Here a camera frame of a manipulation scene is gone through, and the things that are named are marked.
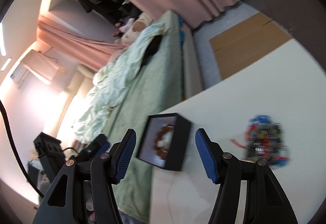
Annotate brown rudraksha bead bracelet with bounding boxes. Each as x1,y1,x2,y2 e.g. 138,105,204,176
152,123,176,161

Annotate black square jewelry box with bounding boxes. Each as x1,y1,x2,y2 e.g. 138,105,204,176
136,113,192,172

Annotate pale green duvet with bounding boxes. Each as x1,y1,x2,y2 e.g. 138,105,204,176
71,22,167,144

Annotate green bed blanket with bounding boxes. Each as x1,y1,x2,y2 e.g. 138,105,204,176
103,11,182,222

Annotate black garment on bed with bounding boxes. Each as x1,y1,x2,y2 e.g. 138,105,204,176
139,35,163,71

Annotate teddy bear print pillow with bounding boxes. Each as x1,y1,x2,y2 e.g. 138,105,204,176
120,12,153,45

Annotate dark hanging clothes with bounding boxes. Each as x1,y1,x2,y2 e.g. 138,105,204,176
77,0,143,25

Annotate flat brown cardboard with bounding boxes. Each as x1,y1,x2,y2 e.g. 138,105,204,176
210,12,292,80

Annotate black camera box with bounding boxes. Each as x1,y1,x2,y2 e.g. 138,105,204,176
34,132,66,183

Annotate black cable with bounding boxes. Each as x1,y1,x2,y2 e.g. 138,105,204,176
0,99,45,199

